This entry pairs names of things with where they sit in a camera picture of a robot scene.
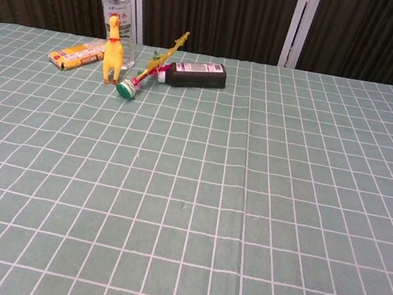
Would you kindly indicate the clear plastic water bottle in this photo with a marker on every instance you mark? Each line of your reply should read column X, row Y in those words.
column 119, row 4

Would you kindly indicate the yellow rubber chicken toy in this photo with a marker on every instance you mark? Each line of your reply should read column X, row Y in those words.
column 113, row 54

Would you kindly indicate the colourful plastic stick toy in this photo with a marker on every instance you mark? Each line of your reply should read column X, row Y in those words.
column 128, row 88

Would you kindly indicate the green checked tablecloth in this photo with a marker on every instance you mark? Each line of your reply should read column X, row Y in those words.
column 210, row 202

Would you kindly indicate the dark bottle with label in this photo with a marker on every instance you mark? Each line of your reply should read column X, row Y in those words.
column 196, row 76

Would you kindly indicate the yellow snack package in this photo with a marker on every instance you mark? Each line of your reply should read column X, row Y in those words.
column 74, row 55

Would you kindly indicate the white partition post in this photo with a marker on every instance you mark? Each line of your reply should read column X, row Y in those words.
column 299, row 29
column 135, row 3

